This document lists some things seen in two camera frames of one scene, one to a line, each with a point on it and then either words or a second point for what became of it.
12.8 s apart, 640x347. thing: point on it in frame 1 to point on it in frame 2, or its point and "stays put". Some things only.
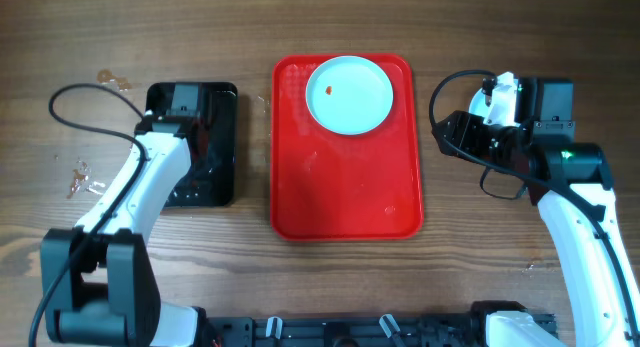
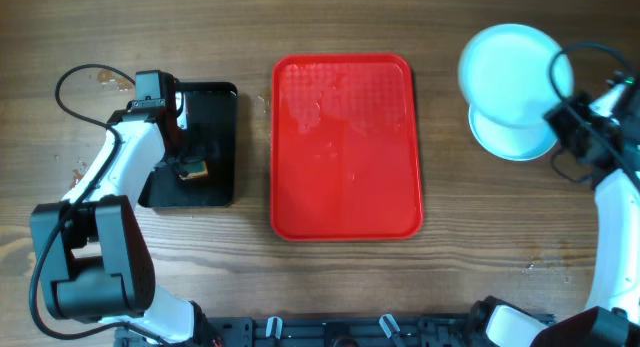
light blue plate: [349, 95] to [504, 74]
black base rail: [323, 329] stays put
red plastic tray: [328, 186] stays put
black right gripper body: [475, 139] to [573, 132]
